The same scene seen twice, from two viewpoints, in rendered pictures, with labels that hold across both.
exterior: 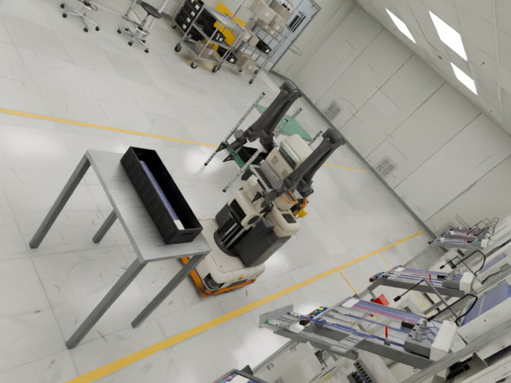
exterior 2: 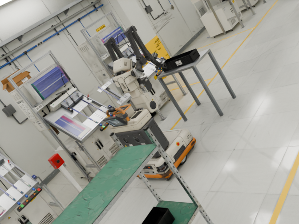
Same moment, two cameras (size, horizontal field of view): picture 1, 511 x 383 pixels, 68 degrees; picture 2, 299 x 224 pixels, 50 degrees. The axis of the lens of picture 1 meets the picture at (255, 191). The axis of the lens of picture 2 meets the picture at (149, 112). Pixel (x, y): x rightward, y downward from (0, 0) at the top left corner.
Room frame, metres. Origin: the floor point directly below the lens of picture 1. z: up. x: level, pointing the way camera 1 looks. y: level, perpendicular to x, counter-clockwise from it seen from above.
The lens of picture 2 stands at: (5.83, 1.69, 1.84)
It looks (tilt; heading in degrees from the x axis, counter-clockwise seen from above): 18 degrees down; 207
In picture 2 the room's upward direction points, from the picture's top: 33 degrees counter-clockwise
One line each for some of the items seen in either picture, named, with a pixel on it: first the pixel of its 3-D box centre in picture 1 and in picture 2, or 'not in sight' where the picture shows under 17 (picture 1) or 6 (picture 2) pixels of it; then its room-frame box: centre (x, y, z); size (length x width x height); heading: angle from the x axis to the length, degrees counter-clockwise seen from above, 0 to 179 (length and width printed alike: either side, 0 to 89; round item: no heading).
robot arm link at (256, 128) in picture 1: (269, 112); (140, 43); (2.33, 0.27, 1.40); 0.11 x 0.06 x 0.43; 64
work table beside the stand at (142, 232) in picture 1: (115, 246); (196, 86); (1.64, 0.37, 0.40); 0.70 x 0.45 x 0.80; 64
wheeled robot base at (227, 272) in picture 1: (219, 251); (161, 153); (2.66, -0.12, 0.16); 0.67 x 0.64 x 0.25; 154
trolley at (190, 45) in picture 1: (210, 39); not in sight; (6.86, 2.48, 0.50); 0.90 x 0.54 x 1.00; 170
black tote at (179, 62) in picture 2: (160, 193); (179, 60); (1.66, 0.36, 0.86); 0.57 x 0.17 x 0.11; 64
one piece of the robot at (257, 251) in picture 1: (257, 219); (138, 130); (2.74, -0.16, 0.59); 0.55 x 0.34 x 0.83; 64
